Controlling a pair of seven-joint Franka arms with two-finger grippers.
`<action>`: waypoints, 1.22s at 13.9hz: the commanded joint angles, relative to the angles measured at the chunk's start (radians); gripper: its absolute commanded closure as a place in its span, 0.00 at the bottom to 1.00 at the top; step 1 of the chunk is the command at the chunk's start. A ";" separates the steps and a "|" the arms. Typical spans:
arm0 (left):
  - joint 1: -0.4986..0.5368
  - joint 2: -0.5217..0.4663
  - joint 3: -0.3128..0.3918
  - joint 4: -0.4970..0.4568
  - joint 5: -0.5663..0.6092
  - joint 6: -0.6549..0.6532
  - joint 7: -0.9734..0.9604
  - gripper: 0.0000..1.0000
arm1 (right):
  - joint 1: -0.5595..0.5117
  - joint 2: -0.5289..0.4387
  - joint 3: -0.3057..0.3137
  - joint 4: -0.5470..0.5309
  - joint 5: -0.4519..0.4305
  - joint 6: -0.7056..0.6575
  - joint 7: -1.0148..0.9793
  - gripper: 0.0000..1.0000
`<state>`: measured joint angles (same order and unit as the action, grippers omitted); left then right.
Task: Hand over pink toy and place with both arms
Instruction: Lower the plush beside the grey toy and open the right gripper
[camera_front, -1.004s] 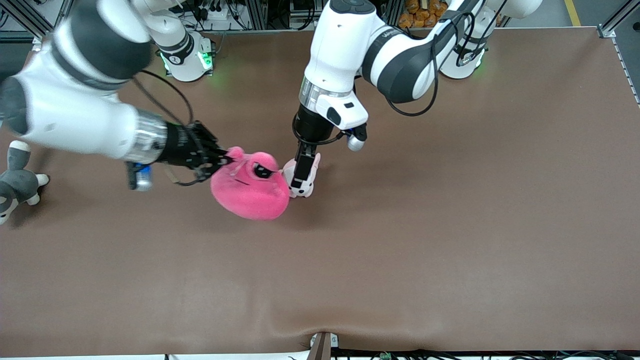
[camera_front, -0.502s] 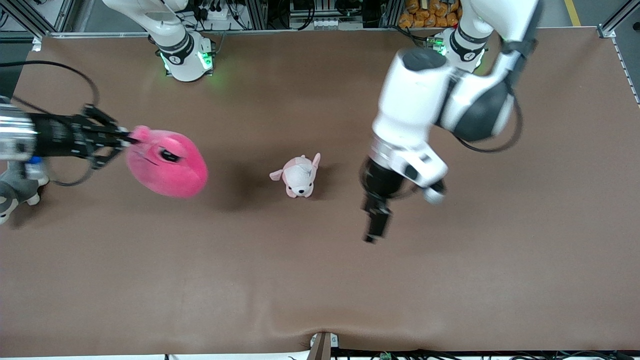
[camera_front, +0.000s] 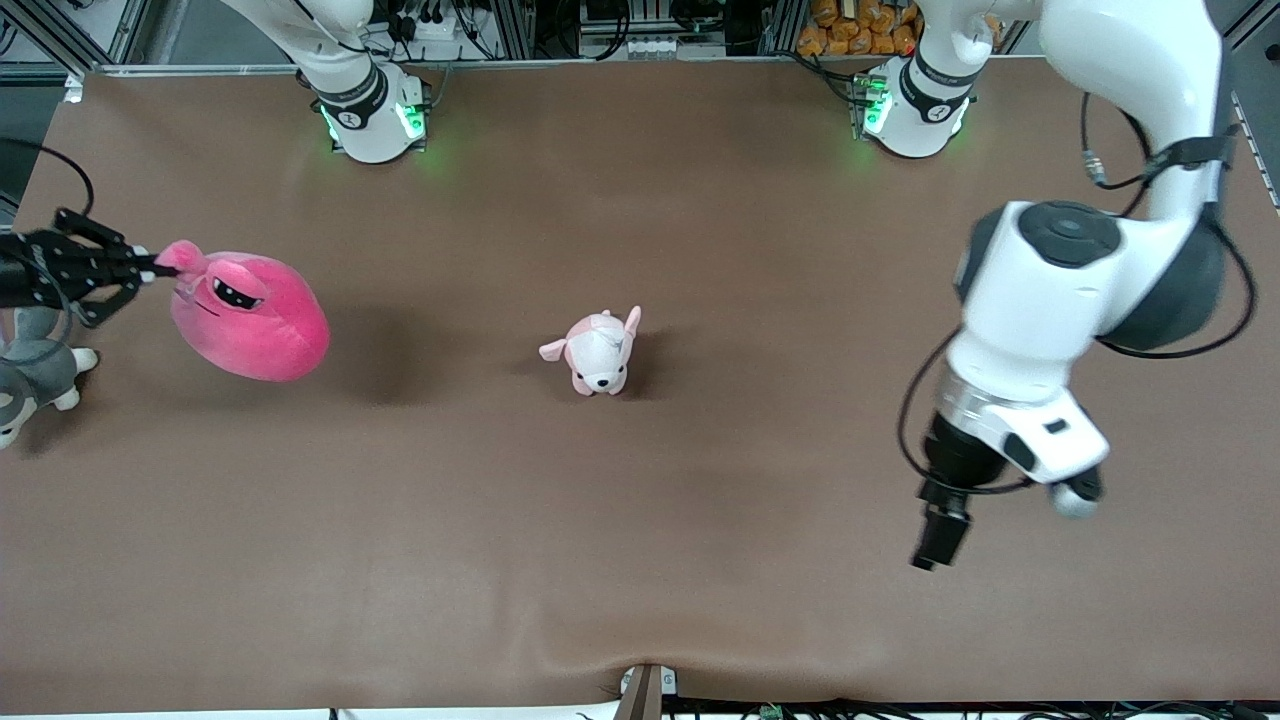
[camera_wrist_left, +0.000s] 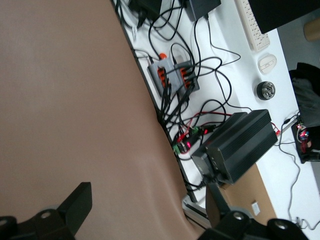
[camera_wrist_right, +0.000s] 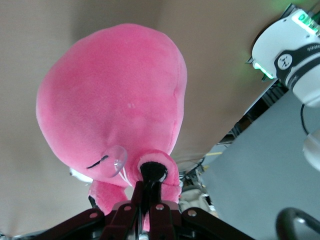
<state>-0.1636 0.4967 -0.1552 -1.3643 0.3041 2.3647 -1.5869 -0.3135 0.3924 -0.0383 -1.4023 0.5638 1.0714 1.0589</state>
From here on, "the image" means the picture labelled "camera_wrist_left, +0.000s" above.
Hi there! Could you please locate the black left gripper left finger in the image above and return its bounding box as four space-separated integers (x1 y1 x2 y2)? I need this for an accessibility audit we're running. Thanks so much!
0 181 93 240

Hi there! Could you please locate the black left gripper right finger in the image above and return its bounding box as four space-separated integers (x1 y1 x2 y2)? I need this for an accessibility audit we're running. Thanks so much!
199 183 310 240

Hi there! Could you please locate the brown cardboard box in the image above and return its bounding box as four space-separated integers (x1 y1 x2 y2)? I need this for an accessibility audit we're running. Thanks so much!
206 163 278 229

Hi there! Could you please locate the large black finned power box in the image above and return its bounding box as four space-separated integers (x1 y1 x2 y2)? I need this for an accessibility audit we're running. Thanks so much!
205 109 280 185

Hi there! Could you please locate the green circuit board red display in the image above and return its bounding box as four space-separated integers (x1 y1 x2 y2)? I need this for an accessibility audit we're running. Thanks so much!
173 124 218 155

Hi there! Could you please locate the small black finned power box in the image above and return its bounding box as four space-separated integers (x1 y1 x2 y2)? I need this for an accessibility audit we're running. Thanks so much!
191 112 248 176

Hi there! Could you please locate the black tray with electronics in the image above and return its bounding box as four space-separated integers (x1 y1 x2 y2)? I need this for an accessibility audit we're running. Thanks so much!
290 121 320 165

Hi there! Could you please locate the brown table mat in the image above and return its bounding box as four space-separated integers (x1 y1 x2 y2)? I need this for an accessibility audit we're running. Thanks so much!
0 0 208 240

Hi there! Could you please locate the black grey cloth bag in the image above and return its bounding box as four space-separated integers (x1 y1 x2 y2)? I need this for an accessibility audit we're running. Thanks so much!
288 62 320 128

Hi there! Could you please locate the grey orange connector hub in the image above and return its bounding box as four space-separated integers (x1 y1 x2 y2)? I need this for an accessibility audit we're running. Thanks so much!
173 59 201 94
146 59 181 97

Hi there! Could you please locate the white computer mouse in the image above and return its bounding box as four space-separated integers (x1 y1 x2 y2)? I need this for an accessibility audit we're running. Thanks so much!
257 53 278 75

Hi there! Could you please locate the white keyboard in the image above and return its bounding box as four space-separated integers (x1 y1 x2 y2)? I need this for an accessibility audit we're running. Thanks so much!
234 0 271 53

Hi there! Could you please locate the brown cardboard tube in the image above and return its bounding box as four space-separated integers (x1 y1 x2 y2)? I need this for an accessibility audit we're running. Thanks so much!
303 18 320 43

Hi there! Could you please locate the black plastic box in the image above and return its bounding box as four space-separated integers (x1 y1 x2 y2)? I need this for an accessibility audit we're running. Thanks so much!
186 0 223 23

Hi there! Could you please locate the black monitor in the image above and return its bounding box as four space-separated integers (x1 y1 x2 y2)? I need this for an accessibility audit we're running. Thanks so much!
247 0 320 35

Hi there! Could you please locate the black power adapter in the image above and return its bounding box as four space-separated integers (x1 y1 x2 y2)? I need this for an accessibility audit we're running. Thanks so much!
127 0 164 20

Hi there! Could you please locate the grey cable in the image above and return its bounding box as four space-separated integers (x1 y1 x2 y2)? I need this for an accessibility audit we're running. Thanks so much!
277 142 317 230

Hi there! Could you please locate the red wire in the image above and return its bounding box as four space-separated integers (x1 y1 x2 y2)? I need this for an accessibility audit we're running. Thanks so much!
184 111 233 131

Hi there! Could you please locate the black cable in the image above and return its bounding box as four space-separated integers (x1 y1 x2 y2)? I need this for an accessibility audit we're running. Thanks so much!
206 14 253 112

